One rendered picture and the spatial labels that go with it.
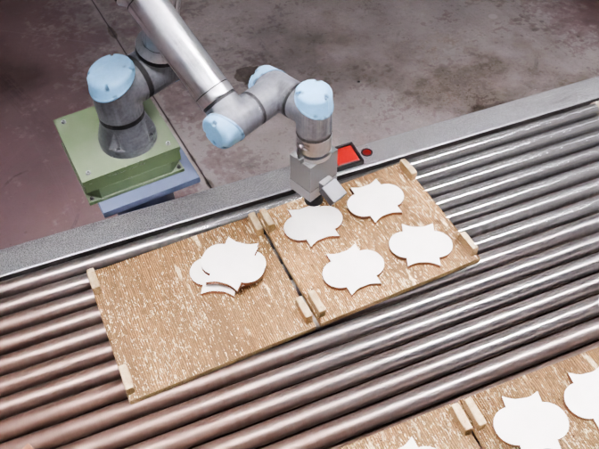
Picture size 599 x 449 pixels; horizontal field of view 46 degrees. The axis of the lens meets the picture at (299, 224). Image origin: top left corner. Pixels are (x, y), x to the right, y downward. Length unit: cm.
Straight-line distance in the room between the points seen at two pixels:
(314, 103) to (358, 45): 250
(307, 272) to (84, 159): 67
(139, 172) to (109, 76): 27
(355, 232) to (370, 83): 201
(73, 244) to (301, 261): 55
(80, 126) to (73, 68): 192
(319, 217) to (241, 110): 41
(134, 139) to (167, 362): 62
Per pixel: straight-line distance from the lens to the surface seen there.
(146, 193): 189
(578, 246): 177
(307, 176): 149
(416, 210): 173
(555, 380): 152
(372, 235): 166
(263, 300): 155
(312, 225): 166
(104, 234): 176
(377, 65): 373
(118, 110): 177
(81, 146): 193
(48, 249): 177
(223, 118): 137
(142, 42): 178
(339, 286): 155
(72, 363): 156
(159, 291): 159
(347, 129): 333
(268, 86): 143
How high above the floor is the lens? 221
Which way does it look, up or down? 49 degrees down
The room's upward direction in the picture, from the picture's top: 1 degrees counter-clockwise
